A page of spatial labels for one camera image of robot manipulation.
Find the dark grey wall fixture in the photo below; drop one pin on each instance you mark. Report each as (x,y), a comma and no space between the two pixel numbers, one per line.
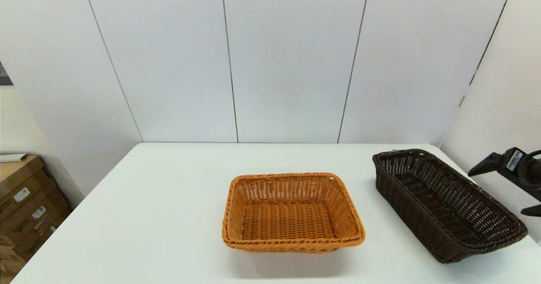
(5,79)

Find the white flat object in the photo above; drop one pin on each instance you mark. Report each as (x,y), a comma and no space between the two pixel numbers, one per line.
(12,157)

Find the dark brown wicker basket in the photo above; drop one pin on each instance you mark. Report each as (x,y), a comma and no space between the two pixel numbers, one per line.
(444,216)

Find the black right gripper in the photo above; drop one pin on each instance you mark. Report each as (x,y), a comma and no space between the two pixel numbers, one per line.
(517,170)

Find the pale cardboard box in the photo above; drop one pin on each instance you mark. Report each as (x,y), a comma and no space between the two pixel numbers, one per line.
(8,258)

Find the orange wicker basket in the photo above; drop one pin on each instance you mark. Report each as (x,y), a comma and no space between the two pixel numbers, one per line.
(291,225)

